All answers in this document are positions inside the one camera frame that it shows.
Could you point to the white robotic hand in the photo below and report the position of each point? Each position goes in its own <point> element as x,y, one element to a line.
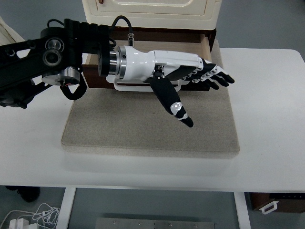
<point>130,65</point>

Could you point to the dark wooden drawer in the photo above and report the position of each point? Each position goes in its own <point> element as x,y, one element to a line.
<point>90,69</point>

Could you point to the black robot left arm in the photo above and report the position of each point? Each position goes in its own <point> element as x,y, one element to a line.
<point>30,67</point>

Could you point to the dark wooden drawer cabinet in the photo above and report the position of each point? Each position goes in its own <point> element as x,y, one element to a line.
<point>174,35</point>

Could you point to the spare wooden drawer on floor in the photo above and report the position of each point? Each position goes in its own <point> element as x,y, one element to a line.
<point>288,202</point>

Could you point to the beige felt pad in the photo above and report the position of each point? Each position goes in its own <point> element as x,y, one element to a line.
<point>110,122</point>

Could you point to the black caster wheel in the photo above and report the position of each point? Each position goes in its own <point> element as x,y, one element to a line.
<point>28,194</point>

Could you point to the white power adapter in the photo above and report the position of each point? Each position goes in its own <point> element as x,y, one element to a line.
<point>19,224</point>

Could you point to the spare white drawer handle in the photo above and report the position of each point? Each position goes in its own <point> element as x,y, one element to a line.
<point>270,207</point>

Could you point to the white table frame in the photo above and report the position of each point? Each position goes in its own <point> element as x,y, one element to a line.
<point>69,194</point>

